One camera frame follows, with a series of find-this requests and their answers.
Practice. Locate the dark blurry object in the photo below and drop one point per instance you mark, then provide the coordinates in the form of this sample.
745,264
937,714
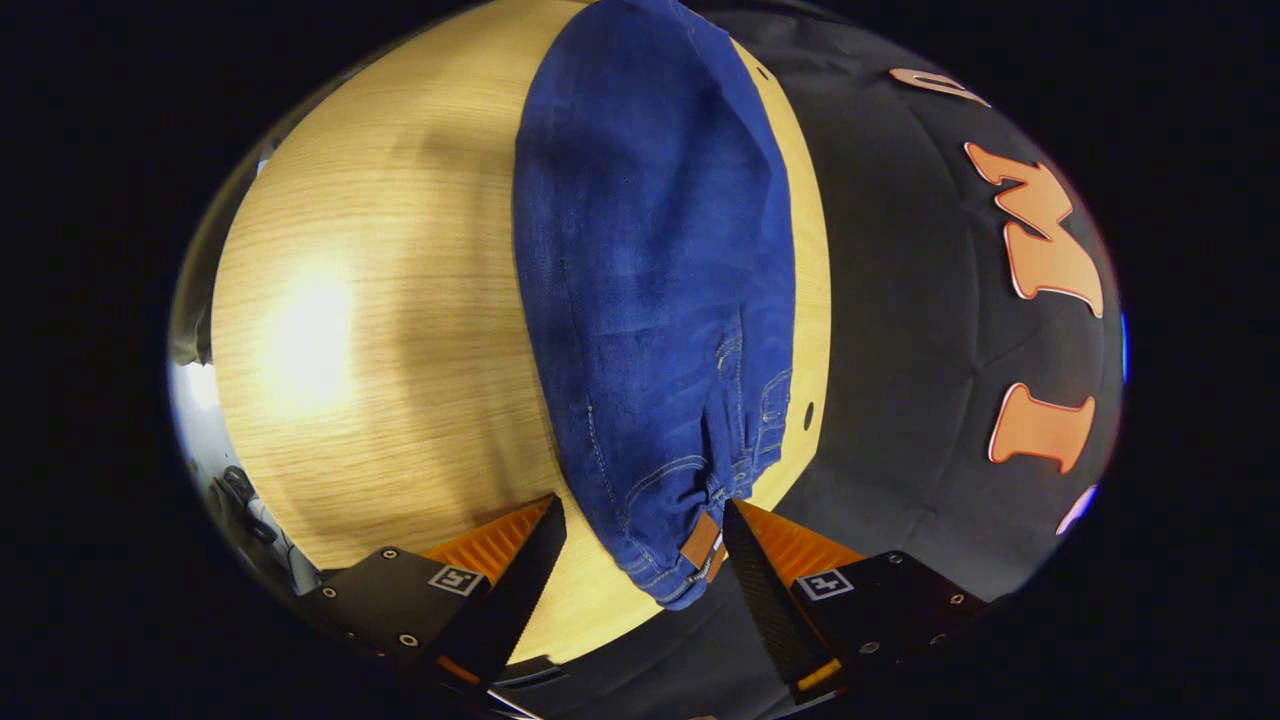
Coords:
243,500

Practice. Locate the blue denim jeans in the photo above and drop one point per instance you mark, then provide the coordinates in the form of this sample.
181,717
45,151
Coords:
650,250

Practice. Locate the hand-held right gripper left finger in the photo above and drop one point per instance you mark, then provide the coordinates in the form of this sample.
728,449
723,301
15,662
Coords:
515,590

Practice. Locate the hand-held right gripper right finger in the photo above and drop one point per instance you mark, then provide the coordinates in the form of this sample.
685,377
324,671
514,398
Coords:
765,590

